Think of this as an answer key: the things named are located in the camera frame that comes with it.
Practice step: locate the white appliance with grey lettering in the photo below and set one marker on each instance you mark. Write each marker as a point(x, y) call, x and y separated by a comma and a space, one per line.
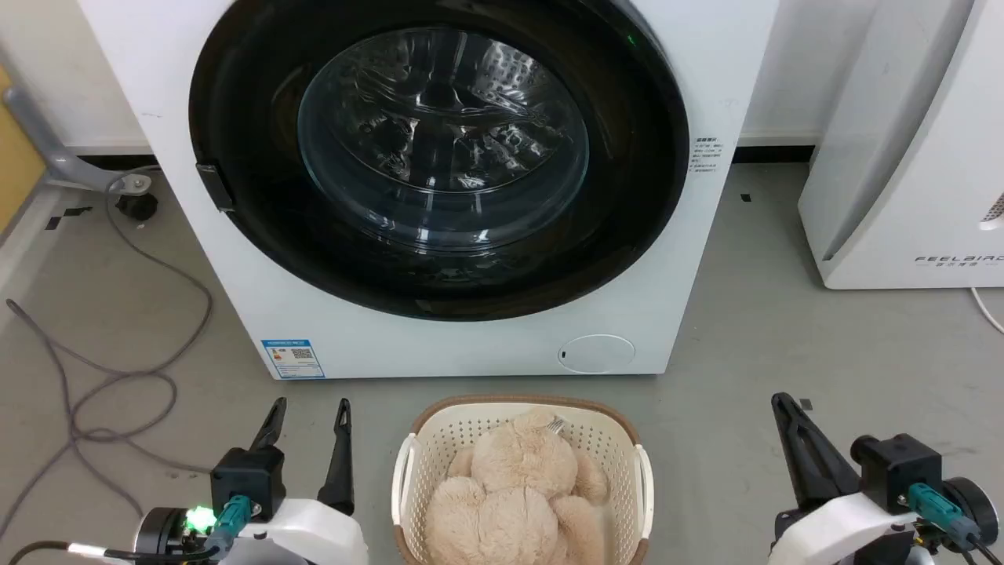
point(902, 196)

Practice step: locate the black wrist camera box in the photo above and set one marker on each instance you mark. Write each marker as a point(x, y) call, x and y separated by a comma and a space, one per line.
point(249, 480)
point(898, 468)

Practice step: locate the small printed warning sticker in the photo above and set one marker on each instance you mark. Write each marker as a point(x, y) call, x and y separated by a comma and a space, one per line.
point(706, 157)

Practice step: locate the blue energy label sticker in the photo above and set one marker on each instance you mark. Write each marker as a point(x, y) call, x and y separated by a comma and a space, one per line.
point(293, 359)

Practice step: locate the cream perforated laundry basket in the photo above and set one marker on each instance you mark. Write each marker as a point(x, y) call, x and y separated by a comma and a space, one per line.
point(463, 428)

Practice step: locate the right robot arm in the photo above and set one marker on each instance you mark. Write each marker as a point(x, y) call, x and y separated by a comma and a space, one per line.
point(971, 502)

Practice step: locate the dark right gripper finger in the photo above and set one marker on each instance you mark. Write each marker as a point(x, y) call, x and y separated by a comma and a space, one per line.
point(812, 459)

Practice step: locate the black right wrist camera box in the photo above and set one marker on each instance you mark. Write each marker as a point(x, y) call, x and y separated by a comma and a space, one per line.
point(898, 468)

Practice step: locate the round white filter cover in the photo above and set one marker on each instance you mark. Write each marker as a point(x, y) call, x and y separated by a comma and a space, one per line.
point(596, 354)

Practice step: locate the yellow wooden panel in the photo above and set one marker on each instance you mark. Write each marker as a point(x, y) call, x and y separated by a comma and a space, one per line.
point(16, 165)

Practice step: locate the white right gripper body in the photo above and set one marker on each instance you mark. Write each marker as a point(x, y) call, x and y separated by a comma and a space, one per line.
point(839, 530)

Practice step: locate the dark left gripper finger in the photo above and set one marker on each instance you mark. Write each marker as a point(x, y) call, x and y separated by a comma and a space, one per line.
point(340, 471)
point(269, 431)

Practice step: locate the white front-load washing machine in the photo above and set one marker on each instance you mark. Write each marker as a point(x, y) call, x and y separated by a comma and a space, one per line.
point(471, 345)

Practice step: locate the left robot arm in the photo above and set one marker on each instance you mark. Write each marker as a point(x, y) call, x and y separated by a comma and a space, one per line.
point(161, 532)

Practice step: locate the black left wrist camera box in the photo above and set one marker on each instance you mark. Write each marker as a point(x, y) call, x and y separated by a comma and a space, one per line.
point(249, 480)

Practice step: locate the beige plush teddy bear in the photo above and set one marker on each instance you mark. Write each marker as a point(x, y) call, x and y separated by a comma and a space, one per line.
point(522, 486)

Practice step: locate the black round foot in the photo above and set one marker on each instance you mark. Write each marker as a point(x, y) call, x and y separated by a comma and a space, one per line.
point(137, 206)

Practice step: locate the grey metal frame leg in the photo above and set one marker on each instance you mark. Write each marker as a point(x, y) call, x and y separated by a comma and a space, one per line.
point(47, 149)

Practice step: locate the round black glass washer door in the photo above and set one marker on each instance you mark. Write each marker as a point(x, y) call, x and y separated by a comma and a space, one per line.
point(631, 196)

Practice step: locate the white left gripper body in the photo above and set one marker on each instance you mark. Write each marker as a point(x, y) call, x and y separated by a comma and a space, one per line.
point(314, 535)

